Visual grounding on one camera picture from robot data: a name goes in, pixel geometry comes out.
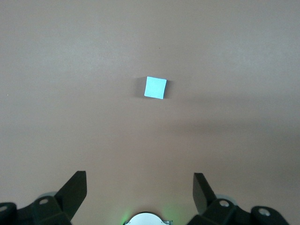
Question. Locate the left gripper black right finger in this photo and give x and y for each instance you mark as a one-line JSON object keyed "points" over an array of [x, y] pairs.
{"points": [[204, 197]]}

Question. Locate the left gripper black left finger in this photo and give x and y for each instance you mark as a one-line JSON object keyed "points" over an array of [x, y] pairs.
{"points": [[70, 194]]}

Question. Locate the light blue foam block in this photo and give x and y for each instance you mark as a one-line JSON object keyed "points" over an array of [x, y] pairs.
{"points": [[155, 87]]}

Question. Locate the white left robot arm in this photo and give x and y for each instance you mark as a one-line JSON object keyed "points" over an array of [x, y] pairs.
{"points": [[146, 220]]}

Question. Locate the brown table cloth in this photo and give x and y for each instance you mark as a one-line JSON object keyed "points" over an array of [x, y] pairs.
{"points": [[150, 47]]}

